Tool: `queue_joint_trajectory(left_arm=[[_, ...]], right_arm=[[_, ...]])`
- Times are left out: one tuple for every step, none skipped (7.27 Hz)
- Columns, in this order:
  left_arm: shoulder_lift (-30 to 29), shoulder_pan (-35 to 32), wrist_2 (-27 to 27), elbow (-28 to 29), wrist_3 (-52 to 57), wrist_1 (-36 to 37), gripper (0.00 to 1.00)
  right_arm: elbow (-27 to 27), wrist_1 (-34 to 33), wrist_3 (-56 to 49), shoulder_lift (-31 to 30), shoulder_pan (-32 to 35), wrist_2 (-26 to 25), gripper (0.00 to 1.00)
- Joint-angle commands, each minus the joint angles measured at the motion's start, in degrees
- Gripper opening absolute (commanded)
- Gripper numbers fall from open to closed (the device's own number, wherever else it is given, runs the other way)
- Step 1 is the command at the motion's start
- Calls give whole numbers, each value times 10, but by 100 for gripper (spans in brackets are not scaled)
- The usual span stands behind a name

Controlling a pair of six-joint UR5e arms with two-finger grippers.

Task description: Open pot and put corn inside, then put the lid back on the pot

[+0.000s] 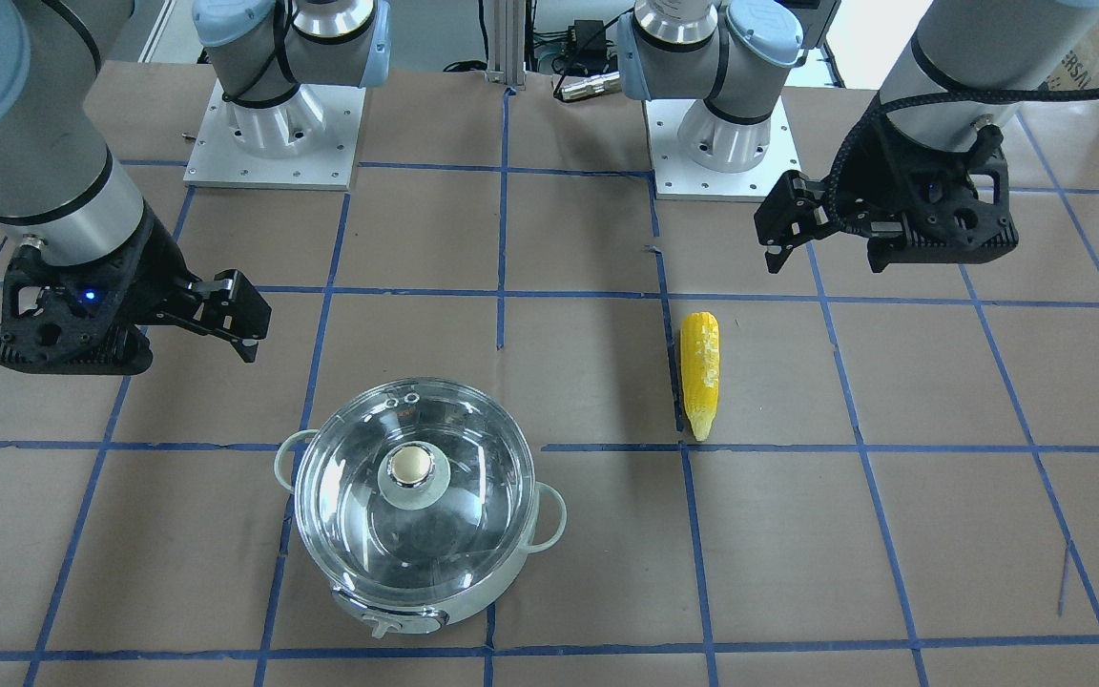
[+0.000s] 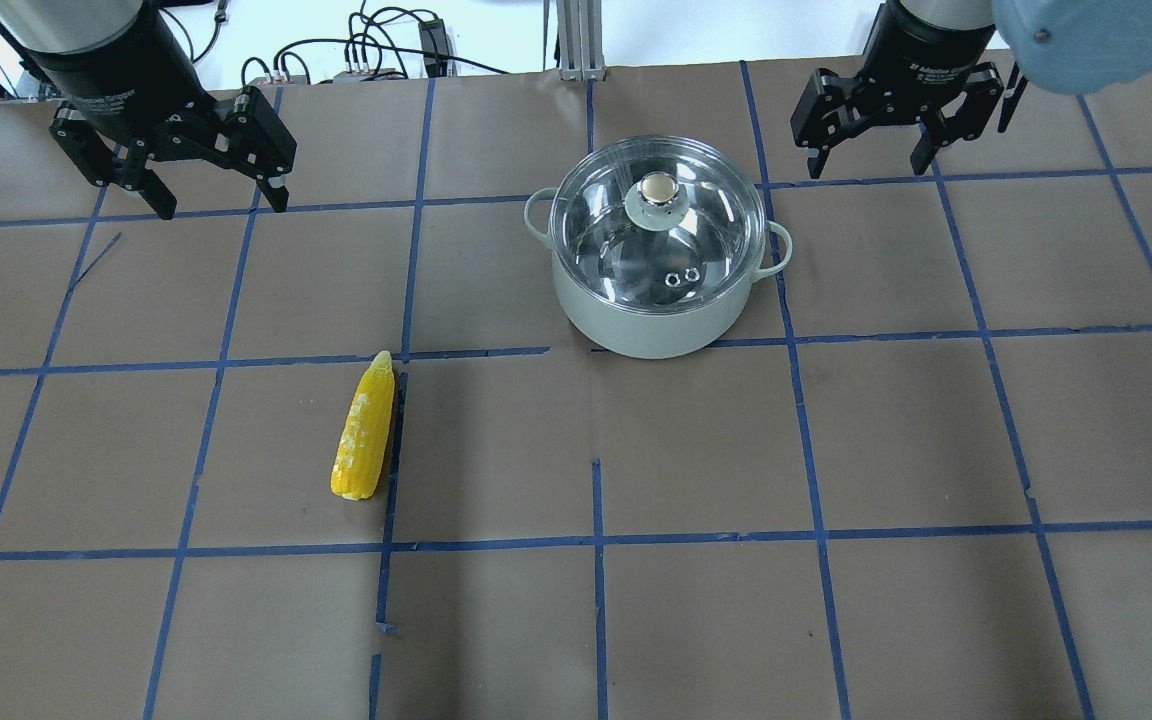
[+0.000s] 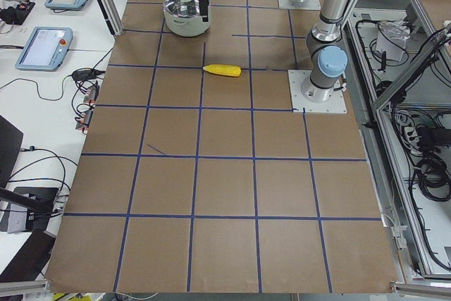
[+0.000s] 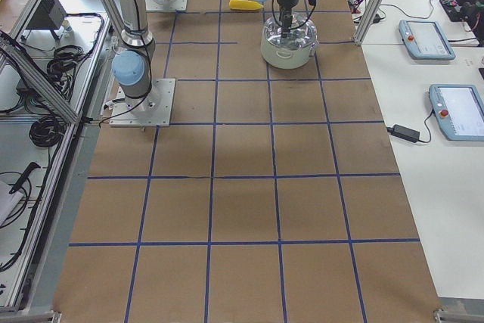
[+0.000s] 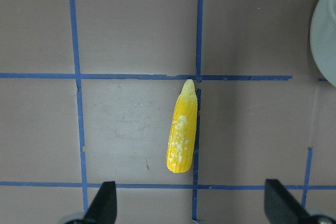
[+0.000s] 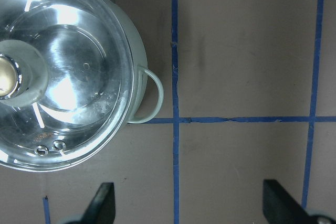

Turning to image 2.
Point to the aluminium frame post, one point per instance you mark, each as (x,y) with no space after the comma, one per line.
(579,39)

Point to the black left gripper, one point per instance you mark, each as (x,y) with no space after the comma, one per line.
(114,72)

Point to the pale green cooking pot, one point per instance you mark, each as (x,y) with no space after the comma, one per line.
(658,336)

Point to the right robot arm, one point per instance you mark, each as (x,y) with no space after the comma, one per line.
(1065,47)

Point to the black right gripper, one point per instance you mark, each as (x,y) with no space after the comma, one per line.
(928,55)

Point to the yellow corn cob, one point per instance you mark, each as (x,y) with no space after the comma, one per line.
(365,437)

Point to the glass pot lid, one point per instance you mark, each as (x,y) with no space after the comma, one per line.
(655,225)

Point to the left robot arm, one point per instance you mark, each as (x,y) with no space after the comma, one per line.
(131,98)

